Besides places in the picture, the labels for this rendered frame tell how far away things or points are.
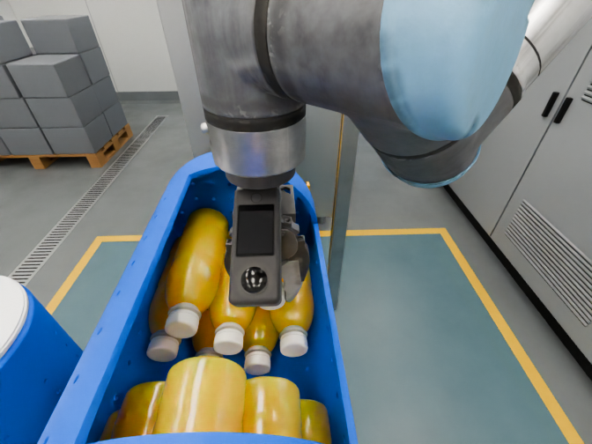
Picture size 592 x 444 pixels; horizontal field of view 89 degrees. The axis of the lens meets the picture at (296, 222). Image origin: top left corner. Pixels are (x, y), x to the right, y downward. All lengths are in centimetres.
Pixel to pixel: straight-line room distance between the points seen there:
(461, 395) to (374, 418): 41
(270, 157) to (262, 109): 4
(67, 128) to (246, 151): 332
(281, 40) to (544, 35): 21
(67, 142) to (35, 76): 57
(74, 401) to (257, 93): 26
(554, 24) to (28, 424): 82
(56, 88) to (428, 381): 339
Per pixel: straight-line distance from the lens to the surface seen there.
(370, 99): 17
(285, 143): 26
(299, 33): 18
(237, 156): 26
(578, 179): 192
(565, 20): 34
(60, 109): 349
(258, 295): 27
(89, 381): 30
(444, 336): 185
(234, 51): 22
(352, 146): 113
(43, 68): 339
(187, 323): 40
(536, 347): 204
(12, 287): 73
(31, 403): 71
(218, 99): 25
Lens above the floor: 145
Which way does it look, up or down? 39 degrees down
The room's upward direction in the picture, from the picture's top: straight up
